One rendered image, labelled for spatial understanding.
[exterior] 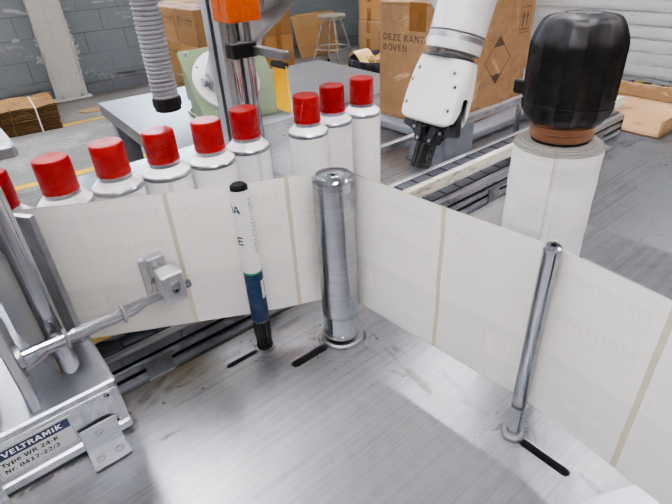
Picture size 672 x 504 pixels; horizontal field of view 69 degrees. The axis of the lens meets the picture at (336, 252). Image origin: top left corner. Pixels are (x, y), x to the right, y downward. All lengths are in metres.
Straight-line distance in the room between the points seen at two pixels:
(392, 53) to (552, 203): 0.85
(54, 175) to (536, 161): 0.45
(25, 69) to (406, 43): 5.12
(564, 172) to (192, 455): 0.42
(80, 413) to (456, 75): 0.63
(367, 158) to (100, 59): 5.55
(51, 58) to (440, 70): 5.43
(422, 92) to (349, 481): 0.58
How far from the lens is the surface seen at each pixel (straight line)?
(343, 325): 0.50
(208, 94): 1.47
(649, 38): 5.09
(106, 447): 0.49
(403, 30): 1.27
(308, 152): 0.63
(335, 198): 0.42
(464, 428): 0.46
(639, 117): 1.48
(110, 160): 0.53
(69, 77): 6.06
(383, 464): 0.43
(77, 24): 6.09
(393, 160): 1.10
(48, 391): 0.48
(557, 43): 0.49
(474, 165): 0.87
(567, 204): 0.53
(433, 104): 0.79
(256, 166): 0.59
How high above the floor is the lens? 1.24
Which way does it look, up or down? 32 degrees down
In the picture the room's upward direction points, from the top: 3 degrees counter-clockwise
